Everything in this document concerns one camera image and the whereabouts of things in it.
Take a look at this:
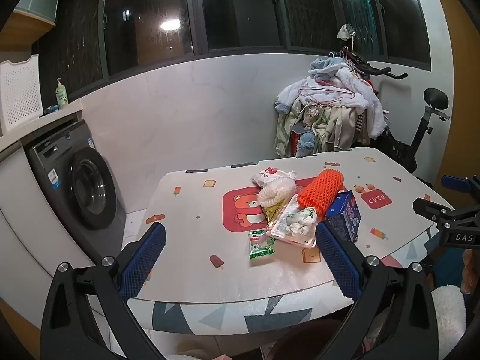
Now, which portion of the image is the blue carton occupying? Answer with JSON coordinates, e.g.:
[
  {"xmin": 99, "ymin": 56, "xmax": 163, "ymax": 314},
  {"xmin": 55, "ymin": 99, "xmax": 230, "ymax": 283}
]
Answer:
[{"xmin": 325, "ymin": 190, "xmax": 362, "ymax": 242}]

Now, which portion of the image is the green snack wrapper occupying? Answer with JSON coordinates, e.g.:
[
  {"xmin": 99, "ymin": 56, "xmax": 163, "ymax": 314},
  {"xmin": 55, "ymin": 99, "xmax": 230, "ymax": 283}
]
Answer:
[{"xmin": 247, "ymin": 229, "xmax": 276, "ymax": 261}]

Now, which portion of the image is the red white snack bag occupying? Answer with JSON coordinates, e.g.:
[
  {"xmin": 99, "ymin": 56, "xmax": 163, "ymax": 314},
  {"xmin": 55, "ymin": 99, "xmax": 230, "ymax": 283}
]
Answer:
[{"xmin": 250, "ymin": 167, "xmax": 298, "ymax": 188}]

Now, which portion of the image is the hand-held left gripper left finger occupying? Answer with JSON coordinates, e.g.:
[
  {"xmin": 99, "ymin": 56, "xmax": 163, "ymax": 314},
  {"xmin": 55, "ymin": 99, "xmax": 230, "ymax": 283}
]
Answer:
[{"xmin": 40, "ymin": 222, "xmax": 167, "ymax": 360}]

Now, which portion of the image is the pile of clothes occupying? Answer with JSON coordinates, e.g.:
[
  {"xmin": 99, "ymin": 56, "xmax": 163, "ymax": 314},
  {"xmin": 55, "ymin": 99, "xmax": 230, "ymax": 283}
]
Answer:
[{"xmin": 274, "ymin": 56, "xmax": 389, "ymax": 158}]

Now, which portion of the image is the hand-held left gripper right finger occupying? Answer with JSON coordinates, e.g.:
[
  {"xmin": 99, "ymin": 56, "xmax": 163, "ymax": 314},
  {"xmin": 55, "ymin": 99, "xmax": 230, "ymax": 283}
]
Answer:
[{"xmin": 315, "ymin": 220, "xmax": 439, "ymax": 360}]

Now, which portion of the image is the grey washing machine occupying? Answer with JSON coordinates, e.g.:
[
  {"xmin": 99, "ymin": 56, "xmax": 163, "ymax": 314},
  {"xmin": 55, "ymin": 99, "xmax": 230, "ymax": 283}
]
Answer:
[{"xmin": 24, "ymin": 119, "xmax": 128, "ymax": 267}]

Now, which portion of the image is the green soap pump bottle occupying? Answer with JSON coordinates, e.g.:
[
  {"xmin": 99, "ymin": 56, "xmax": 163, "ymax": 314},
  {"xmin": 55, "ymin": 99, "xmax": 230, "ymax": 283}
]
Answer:
[{"xmin": 55, "ymin": 78, "xmax": 69, "ymax": 110}]

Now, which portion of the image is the white perforated laundry basket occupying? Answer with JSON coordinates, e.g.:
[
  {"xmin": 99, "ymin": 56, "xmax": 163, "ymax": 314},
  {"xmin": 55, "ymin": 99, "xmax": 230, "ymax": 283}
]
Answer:
[{"xmin": 0, "ymin": 55, "xmax": 41, "ymax": 136}]

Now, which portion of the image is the black exercise bike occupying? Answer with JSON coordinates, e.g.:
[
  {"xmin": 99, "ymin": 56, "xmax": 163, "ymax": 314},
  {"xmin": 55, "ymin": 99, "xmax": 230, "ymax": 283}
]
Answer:
[{"xmin": 349, "ymin": 50, "xmax": 451, "ymax": 188}]

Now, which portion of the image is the table with patterned cloth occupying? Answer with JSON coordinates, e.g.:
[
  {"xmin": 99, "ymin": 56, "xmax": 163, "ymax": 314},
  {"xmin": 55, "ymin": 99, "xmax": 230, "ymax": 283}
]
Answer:
[{"xmin": 140, "ymin": 147, "xmax": 455, "ymax": 305}]

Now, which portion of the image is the gold foil wrapper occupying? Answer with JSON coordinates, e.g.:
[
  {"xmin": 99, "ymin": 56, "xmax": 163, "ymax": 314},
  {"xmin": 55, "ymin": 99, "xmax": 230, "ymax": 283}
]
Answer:
[{"xmin": 260, "ymin": 195, "xmax": 293, "ymax": 226}]

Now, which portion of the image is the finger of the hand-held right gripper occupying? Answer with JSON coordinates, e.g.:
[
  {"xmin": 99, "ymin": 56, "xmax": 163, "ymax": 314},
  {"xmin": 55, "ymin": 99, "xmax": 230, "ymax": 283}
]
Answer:
[
  {"xmin": 440, "ymin": 174, "xmax": 480, "ymax": 196},
  {"xmin": 412, "ymin": 197, "xmax": 456, "ymax": 229}
]

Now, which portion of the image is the dark blue cloth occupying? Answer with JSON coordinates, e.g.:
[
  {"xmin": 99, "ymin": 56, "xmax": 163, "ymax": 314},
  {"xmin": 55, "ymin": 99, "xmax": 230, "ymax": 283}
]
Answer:
[{"xmin": 431, "ymin": 248, "xmax": 466, "ymax": 290}]

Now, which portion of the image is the white foam net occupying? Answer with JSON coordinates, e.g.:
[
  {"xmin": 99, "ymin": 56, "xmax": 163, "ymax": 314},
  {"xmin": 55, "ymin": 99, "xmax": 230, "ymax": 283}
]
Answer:
[{"xmin": 258, "ymin": 177, "xmax": 297, "ymax": 208}]

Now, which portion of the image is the white green wrapper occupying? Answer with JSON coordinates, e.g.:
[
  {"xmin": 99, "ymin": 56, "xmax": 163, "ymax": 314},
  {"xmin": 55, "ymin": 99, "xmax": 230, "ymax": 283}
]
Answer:
[{"xmin": 287, "ymin": 208, "xmax": 319, "ymax": 237}]

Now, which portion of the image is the dark sliding window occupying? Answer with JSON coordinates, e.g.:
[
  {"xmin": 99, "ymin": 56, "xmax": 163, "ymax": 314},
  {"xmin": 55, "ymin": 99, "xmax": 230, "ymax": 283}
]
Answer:
[{"xmin": 37, "ymin": 0, "xmax": 432, "ymax": 94}]

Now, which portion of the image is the orange foam net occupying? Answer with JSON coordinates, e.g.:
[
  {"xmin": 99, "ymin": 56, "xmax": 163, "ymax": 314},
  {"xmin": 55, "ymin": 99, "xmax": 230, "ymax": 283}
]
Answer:
[{"xmin": 298, "ymin": 169, "xmax": 346, "ymax": 214}]

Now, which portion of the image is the wooden wall cabinet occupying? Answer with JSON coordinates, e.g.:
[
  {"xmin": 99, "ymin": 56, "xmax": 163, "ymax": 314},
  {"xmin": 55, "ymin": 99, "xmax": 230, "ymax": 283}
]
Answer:
[{"xmin": 0, "ymin": 0, "xmax": 64, "ymax": 51}]

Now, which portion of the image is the patterned foam-mat table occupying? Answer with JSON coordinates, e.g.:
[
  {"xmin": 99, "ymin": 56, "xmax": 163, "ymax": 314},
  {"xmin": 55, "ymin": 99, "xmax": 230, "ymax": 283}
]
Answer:
[{"xmin": 125, "ymin": 159, "xmax": 456, "ymax": 336}]

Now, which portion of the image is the white counter cabinet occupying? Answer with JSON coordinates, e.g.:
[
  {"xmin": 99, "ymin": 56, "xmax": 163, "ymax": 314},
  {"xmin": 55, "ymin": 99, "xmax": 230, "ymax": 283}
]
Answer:
[{"xmin": 0, "ymin": 101, "xmax": 126, "ymax": 331}]

